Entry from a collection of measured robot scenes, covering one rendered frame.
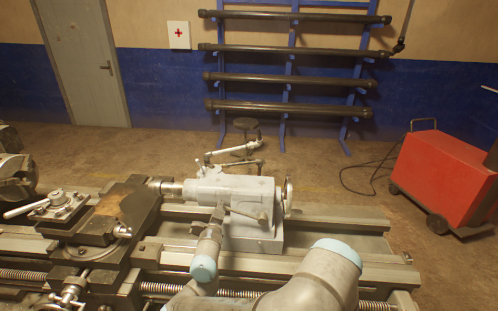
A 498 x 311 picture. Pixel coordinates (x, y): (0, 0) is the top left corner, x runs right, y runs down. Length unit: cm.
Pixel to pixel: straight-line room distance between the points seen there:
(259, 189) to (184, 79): 333
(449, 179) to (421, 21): 233
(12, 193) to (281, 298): 153
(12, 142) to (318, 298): 181
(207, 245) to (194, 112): 363
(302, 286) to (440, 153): 263
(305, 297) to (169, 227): 125
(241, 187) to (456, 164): 222
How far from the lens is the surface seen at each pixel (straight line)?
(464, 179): 296
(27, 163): 179
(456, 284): 286
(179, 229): 166
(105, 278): 136
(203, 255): 94
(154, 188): 134
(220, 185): 122
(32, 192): 185
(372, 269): 143
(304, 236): 162
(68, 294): 136
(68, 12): 491
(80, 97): 522
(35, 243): 172
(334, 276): 56
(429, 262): 290
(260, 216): 120
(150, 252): 138
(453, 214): 310
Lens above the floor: 190
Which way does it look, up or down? 30 degrees down
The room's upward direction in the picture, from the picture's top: 2 degrees clockwise
